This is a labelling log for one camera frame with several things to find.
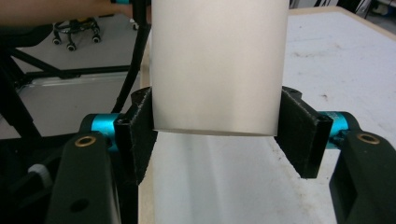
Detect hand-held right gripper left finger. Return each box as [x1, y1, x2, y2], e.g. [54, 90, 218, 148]
[90, 87, 159, 185]

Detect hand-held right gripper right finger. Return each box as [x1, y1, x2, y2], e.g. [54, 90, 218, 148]
[275, 86, 347, 180]

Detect white paper cup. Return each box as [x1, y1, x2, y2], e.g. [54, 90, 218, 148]
[150, 0, 290, 137]

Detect black swivel chair base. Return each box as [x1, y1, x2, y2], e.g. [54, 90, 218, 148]
[51, 17, 103, 52]

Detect black seat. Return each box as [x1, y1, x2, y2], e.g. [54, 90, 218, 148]
[0, 23, 54, 49]

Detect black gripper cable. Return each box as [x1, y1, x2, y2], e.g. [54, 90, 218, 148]
[111, 0, 152, 114]

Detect silver aluminium rail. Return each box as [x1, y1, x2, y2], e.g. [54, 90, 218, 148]
[17, 72, 134, 92]

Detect black metal frame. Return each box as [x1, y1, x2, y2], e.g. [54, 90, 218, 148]
[0, 46, 132, 141]

